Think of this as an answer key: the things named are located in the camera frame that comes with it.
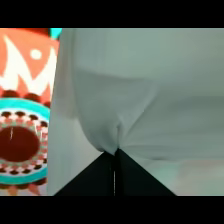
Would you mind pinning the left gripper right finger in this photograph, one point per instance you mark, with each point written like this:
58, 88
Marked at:
136, 181

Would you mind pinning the white T-shirt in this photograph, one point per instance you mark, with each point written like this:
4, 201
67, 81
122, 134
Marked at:
143, 86

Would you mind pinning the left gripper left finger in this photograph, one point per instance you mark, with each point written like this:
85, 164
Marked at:
95, 180

